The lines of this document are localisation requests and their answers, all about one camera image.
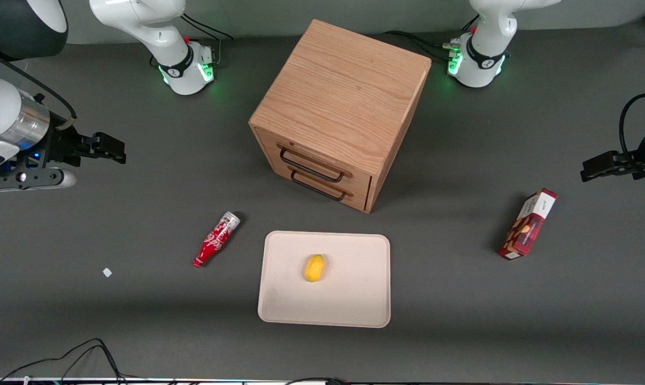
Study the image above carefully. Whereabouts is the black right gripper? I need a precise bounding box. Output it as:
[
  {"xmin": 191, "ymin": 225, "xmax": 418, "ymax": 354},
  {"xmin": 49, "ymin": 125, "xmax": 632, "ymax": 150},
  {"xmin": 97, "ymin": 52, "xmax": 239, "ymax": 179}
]
[{"xmin": 36, "ymin": 110, "xmax": 127, "ymax": 168}]

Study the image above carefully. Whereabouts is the red coke bottle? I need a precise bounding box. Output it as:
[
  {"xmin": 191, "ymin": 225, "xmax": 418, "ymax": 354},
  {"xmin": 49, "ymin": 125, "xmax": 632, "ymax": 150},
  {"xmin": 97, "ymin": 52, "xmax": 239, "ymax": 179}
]
[{"xmin": 193, "ymin": 211, "xmax": 241, "ymax": 268}]

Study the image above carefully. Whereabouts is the beige rectangular tray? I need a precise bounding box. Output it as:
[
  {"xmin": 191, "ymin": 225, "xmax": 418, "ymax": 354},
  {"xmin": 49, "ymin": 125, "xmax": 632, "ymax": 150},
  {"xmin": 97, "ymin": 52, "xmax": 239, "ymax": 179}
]
[{"xmin": 257, "ymin": 230, "xmax": 391, "ymax": 328}]

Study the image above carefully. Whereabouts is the red cookie box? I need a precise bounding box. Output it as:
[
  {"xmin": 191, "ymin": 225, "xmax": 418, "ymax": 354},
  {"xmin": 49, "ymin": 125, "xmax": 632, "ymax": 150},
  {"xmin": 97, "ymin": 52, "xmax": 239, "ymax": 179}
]
[{"xmin": 497, "ymin": 188, "xmax": 558, "ymax": 261}]

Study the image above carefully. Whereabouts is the wooden drawer front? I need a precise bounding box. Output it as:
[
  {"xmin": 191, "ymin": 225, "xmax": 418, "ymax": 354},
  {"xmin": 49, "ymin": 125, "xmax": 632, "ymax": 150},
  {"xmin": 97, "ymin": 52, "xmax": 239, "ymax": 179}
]
[
  {"xmin": 254, "ymin": 127, "xmax": 375, "ymax": 195},
  {"xmin": 265, "ymin": 156, "xmax": 372, "ymax": 213}
]

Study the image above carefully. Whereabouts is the yellow lemon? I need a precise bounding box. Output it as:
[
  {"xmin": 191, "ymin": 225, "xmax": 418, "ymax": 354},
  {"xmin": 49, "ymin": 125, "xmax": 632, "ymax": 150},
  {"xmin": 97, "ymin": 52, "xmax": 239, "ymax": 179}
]
[{"xmin": 303, "ymin": 254, "xmax": 326, "ymax": 283}]

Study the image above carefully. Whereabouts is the wooden drawer cabinet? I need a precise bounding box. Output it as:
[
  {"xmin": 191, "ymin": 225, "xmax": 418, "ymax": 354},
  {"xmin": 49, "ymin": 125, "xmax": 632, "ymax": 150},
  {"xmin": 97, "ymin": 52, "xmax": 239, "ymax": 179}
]
[{"xmin": 248, "ymin": 19, "xmax": 432, "ymax": 214}]

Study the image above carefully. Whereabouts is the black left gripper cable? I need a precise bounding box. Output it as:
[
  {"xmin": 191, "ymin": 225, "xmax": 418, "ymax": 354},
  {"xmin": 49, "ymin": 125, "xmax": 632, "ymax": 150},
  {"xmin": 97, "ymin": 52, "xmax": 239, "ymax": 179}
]
[{"xmin": 619, "ymin": 93, "xmax": 645, "ymax": 157}]

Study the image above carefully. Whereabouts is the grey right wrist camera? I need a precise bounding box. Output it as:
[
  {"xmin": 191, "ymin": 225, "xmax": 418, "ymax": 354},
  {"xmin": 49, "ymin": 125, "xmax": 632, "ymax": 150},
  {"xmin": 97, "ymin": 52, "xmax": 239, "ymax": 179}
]
[{"xmin": 0, "ymin": 160, "xmax": 78, "ymax": 191}]

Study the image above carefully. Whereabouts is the black right arm base cable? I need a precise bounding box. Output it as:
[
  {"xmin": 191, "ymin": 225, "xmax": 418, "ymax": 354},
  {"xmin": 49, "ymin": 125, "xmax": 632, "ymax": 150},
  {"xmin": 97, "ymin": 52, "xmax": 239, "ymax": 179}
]
[{"xmin": 181, "ymin": 13, "xmax": 235, "ymax": 68}]

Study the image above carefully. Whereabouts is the black arm base cable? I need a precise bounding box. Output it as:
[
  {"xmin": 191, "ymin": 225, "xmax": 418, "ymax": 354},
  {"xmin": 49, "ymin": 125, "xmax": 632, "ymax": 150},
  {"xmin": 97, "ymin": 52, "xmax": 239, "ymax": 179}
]
[
  {"xmin": 381, "ymin": 15, "xmax": 481, "ymax": 60},
  {"xmin": 181, "ymin": 13, "xmax": 235, "ymax": 68}
]

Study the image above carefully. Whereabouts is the black looping floor cable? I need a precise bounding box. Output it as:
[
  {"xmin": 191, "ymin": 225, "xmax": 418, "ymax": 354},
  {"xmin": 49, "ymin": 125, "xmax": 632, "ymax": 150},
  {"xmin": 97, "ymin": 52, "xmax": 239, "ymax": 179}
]
[{"xmin": 0, "ymin": 332, "xmax": 126, "ymax": 384}]

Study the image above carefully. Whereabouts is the black wire drawer handle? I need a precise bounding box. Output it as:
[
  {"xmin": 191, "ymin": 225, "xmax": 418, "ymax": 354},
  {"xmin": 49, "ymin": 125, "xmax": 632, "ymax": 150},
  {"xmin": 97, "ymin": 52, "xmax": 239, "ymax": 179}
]
[
  {"xmin": 279, "ymin": 144, "xmax": 354, "ymax": 183},
  {"xmin": 289, "ymin": 168, "xmax": 354, "ymax": 202}
]

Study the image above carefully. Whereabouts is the black left arm base cable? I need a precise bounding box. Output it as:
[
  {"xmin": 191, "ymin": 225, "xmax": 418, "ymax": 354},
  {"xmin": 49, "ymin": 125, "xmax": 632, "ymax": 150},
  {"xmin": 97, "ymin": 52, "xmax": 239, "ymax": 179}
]
[{"xmin": 381, "ymin": 15, "xmax": 481, "ymax": 60}]

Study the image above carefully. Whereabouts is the black table edge cable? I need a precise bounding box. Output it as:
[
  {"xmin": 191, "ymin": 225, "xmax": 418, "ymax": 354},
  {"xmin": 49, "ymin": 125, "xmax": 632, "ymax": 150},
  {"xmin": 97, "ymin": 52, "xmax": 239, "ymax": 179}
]
[{"xmin": 285, "ymin": 376, "xmax": 351, "ymax": 385}]

